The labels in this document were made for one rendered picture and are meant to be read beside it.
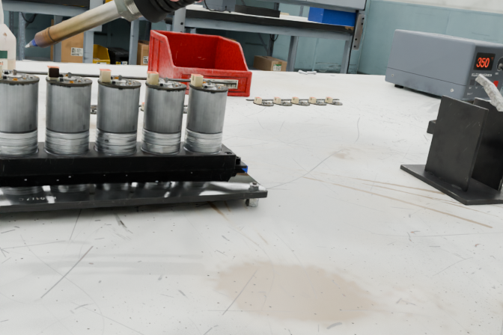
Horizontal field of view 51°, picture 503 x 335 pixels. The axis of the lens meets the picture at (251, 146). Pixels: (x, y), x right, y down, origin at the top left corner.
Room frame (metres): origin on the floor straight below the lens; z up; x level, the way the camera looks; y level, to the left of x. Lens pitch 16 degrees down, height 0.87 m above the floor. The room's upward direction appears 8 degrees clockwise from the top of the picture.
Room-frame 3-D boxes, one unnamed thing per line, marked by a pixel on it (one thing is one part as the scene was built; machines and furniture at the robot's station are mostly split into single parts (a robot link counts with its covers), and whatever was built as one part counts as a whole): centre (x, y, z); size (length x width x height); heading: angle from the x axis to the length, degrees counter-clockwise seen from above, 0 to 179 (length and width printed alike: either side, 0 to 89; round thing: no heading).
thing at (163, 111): (0.31, 0.06, 0.79); 0.02 x 0.02 x 0.05
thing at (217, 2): (3.12, 0.30, 0.80); 0.15 x 0.12 x 0.10; 55
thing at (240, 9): (3.30, 0.08, 0.77); 0.24 x 0.16 x 0.04; 124
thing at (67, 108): (0.29, 0.11, 0.79); 0.02 x 0.02 x 0.05
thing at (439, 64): (0.89, -0.30, 0.80); 0.15 x 0.12 x 0.10; 38
